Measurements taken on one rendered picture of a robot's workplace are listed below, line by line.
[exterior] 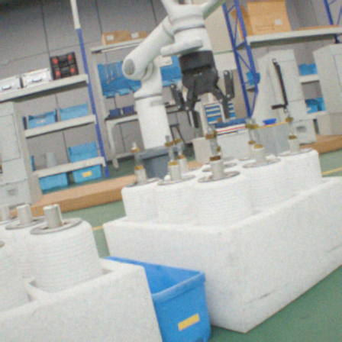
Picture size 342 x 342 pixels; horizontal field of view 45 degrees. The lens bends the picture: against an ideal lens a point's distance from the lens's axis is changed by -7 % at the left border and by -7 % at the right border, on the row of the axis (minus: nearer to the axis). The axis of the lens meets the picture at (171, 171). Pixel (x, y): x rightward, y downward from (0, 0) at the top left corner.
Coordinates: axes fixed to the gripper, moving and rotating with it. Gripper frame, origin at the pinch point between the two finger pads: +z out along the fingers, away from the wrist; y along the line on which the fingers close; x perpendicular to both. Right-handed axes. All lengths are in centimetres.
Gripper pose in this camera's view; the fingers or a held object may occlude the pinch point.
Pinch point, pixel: (209, 119)
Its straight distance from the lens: 93.2
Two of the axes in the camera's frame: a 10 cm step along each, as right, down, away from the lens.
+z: 2.0, 9.8, 0.8
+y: -8.7, 1.4, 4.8
